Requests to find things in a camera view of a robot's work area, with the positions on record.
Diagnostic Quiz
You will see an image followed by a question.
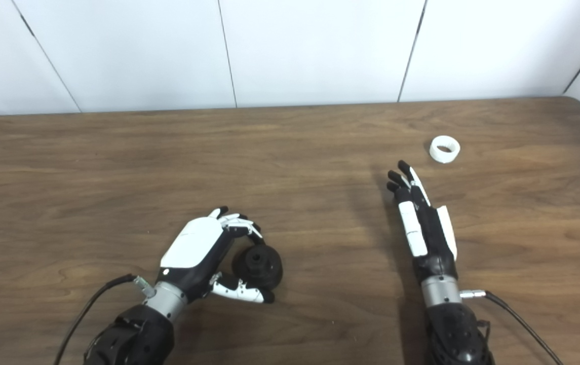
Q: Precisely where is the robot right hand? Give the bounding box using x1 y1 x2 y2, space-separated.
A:
386 160 458 280

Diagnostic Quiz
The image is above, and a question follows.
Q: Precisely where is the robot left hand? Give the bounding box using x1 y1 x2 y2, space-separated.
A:
156 206 275 305

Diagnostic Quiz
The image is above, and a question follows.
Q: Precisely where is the round black part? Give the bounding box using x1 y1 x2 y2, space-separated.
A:
231 244 284 289

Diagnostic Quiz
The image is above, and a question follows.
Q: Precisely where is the white ring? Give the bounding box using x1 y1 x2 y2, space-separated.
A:
429 135 461 164

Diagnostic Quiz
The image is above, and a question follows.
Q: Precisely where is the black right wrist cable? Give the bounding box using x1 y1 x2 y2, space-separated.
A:
459 289 564 365

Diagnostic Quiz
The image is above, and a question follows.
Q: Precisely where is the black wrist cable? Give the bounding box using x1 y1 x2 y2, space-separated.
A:
459 289 564 365
53 274 156 365

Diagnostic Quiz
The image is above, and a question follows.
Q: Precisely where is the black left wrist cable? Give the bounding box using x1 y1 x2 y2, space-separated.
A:
53 274 156 365

